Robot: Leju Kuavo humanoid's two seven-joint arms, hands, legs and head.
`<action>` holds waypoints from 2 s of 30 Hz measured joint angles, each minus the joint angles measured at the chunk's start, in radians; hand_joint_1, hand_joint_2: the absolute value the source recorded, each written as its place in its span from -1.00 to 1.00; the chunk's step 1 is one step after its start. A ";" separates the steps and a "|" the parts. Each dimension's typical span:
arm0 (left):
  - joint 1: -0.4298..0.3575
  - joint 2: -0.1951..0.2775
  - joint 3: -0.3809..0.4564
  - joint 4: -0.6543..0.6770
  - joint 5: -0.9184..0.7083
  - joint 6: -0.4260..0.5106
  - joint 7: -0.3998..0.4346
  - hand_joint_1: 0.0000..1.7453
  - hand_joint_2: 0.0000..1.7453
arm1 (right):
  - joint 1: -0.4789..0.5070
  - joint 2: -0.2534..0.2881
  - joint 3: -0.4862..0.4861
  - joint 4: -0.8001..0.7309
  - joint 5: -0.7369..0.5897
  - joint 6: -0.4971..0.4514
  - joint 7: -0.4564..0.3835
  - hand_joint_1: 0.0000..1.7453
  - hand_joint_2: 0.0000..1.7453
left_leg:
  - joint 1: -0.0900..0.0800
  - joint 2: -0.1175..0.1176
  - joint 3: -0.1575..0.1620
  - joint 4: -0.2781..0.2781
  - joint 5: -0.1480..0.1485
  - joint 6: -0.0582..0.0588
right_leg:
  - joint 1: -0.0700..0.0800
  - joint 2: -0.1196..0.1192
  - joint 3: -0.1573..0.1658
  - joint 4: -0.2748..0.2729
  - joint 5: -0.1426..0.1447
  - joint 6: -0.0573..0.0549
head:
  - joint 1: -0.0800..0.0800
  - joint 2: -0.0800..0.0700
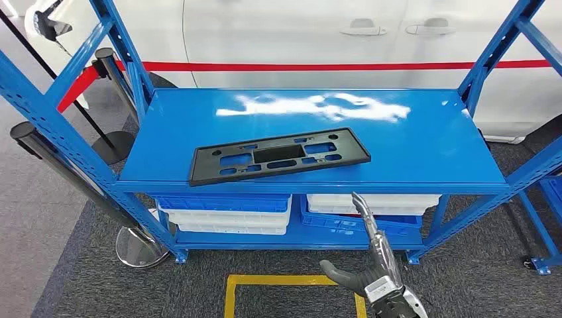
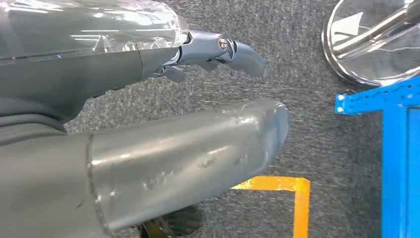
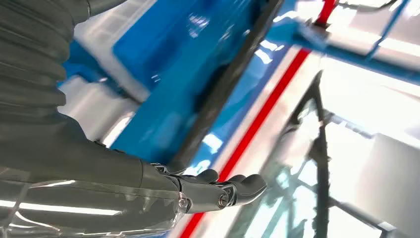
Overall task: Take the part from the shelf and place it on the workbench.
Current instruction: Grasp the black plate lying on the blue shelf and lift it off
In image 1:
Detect black plastic plate part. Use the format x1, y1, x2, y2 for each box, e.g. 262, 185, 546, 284
188, 127, 372, 187

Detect black stanchion with chrome base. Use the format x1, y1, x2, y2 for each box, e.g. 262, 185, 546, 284
9, 121, 171, 270

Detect yellow floor tape square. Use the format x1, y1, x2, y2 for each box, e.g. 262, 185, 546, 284
223, 274, 367, 318

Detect large blue metal shelf rack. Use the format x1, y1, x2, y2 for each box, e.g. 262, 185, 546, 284
0, 0, 562, 266

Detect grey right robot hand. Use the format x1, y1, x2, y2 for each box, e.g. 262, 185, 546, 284
319, 191, 404, 297

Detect blue plastic bin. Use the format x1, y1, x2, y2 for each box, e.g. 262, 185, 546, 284
300, 196, 423, 238

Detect blue wheeled shelf rack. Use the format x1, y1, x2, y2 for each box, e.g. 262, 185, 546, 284
518, 175, 562, 276

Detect white car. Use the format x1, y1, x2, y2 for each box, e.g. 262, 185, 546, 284
24, 0, 562, 145

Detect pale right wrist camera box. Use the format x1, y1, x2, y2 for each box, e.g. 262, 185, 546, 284
364, 275, 405, 305

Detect red barrier belt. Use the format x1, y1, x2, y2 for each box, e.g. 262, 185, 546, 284
57, 59, 552, 114

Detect black belt stanchion post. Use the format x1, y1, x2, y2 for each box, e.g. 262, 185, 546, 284
94, 47, 141, 126

